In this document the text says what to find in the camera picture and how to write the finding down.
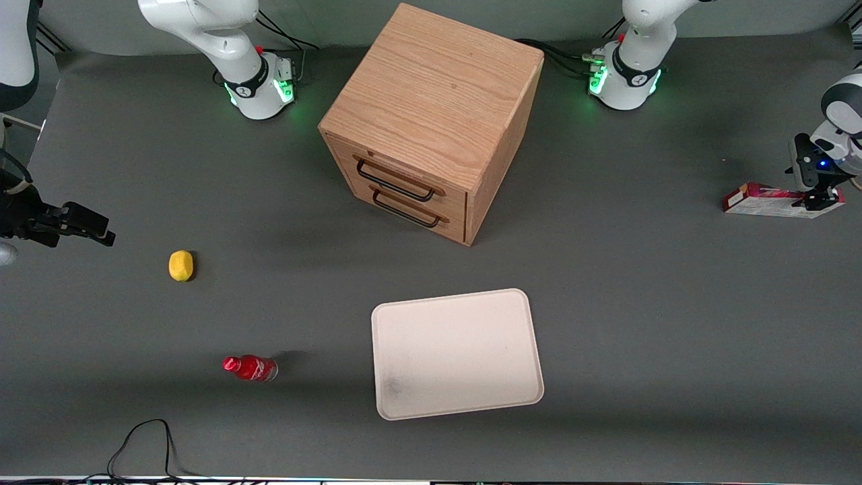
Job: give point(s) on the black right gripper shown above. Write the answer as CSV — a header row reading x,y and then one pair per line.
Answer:
x,y
20,219

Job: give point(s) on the oak wooden drawer cabinet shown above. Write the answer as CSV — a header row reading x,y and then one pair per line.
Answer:
x,y
438,87

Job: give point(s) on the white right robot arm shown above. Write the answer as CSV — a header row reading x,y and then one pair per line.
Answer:
x,y
222,40

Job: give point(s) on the black frame strut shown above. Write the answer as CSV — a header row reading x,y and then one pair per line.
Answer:
x,y
850,30
50,37

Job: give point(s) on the cream rectangular tray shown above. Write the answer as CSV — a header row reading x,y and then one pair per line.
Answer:
x,y
458,357

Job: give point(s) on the wooden drawer front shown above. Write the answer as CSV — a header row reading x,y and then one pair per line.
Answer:
x,y
451,202
452,228

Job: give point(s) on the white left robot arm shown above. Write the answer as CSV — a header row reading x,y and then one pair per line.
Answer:
x,y
633,74

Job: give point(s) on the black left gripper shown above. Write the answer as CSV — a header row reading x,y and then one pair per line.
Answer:
x,y
822,193

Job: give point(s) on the red plastic bottle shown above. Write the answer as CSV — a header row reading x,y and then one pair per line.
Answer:
x,y
252,368

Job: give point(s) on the yellow lemon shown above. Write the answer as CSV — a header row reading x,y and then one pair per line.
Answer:
x,y
180,265

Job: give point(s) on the red tartan cookie box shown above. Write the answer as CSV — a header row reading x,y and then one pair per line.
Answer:
x,y
754,202

